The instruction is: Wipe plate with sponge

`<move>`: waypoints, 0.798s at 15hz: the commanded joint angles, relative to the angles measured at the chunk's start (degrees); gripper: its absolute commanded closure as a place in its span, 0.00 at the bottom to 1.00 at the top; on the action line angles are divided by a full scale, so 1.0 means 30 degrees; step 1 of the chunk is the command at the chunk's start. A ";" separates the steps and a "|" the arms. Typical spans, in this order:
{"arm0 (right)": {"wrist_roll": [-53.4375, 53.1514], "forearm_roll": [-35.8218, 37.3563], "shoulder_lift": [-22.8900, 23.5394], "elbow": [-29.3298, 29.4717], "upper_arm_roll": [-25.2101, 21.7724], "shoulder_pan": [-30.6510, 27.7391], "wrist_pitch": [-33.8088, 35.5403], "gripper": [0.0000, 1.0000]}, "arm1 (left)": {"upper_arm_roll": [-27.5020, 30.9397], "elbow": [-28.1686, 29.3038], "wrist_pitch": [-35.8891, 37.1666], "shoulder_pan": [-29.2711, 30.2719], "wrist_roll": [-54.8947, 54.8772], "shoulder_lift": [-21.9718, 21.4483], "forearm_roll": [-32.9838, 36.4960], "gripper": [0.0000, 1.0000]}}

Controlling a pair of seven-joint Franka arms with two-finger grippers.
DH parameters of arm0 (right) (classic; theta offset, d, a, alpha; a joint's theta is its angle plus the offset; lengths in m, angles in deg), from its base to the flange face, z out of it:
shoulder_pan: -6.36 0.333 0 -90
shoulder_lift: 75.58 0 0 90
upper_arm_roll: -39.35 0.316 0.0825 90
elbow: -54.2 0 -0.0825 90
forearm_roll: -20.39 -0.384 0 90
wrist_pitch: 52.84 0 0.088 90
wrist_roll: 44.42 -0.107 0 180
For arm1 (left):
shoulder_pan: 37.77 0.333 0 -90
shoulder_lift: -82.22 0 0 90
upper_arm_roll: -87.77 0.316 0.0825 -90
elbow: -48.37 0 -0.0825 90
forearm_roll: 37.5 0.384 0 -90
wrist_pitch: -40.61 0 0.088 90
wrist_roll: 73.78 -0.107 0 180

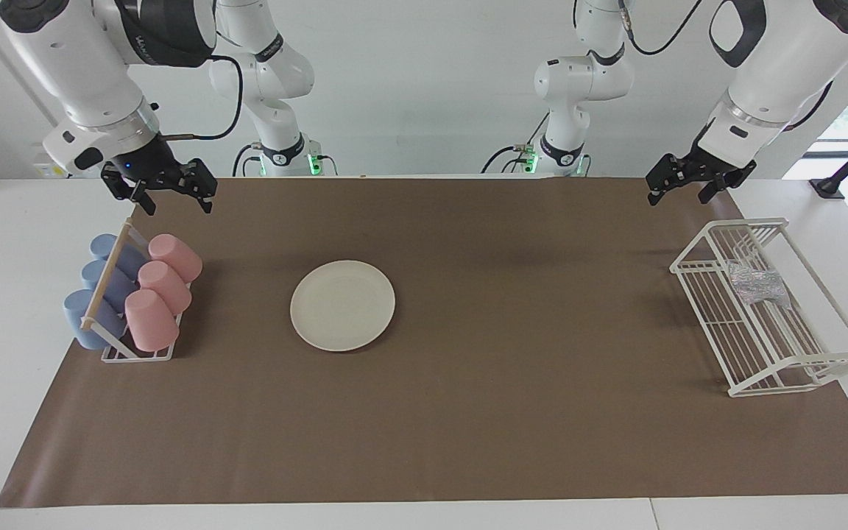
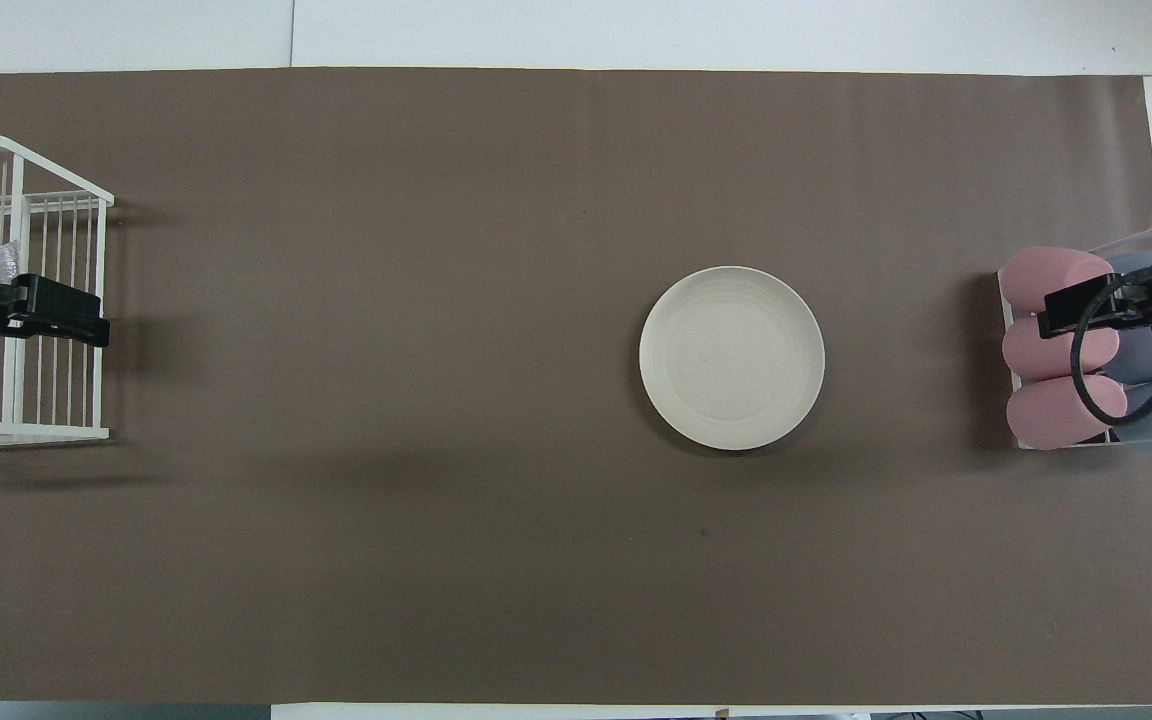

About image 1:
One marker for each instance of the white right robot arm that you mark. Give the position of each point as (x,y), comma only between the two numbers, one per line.
(78,66)

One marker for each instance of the blue plastic cup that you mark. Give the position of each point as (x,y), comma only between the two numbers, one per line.
(118,287)
(126,258)
(85,327)

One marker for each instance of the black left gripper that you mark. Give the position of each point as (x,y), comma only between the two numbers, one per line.
(707,168)

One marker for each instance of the white cup holder rack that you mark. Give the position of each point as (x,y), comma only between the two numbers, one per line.
(107,274)

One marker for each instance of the brown table mat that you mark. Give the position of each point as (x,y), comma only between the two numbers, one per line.
(468,427)

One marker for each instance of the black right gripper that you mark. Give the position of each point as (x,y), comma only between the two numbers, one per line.
(140,168)

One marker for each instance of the cream round plate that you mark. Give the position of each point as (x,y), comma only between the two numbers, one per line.
(343,305)

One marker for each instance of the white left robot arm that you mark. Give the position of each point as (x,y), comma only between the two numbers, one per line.
(785,66)

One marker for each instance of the silver foil packet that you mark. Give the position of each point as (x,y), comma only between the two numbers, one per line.
(757,285)

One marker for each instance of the white wall socket box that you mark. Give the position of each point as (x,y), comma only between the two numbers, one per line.
(47,171)

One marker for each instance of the pink plastic cup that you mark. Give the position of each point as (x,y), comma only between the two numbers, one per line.
(150,322)
(177,256)
(166,287)

